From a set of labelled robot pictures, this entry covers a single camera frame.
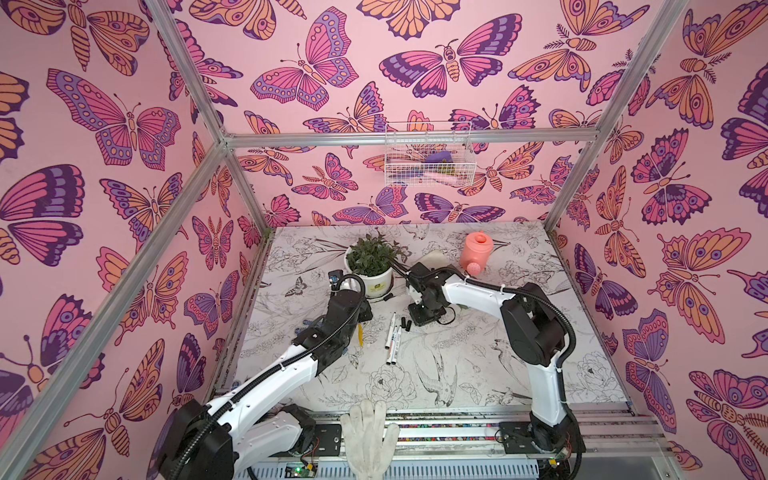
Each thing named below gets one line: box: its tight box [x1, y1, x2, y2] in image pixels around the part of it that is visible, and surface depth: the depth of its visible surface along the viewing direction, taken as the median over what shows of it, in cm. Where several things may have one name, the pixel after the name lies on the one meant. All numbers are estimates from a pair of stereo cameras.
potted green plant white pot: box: [344, 227, 402, 299], surface depth 92 cm
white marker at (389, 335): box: [384, 311, 397, 350], surface depth 92 cm
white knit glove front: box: [340, 400, 400, 480], surface depth 76 cm
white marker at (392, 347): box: [386, 325, 398, 365], surface depth 90 cm
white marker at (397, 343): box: [391, 325, 402, 365], surface depth 91 cm
